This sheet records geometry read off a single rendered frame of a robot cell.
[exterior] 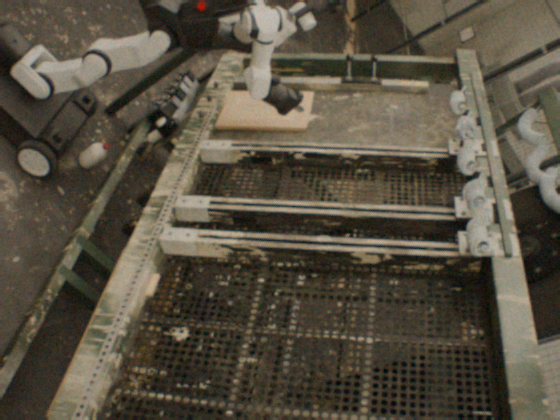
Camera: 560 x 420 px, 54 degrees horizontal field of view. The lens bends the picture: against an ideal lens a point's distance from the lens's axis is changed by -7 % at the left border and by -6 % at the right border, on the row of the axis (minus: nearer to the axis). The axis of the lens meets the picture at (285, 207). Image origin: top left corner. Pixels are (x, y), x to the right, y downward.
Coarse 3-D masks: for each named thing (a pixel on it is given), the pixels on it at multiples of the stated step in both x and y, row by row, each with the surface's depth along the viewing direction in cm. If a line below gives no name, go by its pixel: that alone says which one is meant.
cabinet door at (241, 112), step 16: (240, 96) 275; (304, 96) 270; (224, 112) 265; (240, 112) 264; (256, 112) 263; (272, 112) 262; (304, 112) 260; (224, 128) 257; (240, 128) 256; (256, 128) 254; (272, 128) 253; (288, 128) 252; (304, 128) 250
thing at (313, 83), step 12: (240, 84) 282; (288, 84) 278; (300, 84) 277; (312, 84) 276; (324, 84) 275; (336, 84) 274; (348, 84) 273; (360, 84) 272; (372, 84) 271; (384, 84) 270; (396, 84) 270
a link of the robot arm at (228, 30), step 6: (228, 24) 210; (228, 30) 208; (222, 36) 208; (228, 36) 209; (234, 36) 205; (222, 42) 210; (228, 42) 210; (234, 42) 210; (240, 42) 206; (234, 48) 213; (240, 48) 213; (246, 48) 213
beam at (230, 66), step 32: (224, 64) 295; (224, 96) 270; (192, 128) 251; (160, 192) 219; (128, 256) 194; (160, 256) 199; (96, 320) 174; (128, 320) 173; (96, 352) 164; (64, 384) 156; (64, 416) 149; (96, 416) 153
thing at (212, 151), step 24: (216, 144) 236; (240, 144) 235; (264, 144) 234; (288, 144) 232; (312, 144) 231; (336, 144) 230; (456, 144) 219; (480, 144) 218; (408, 168) 226; (432, 168) 224; (456, 168) 222
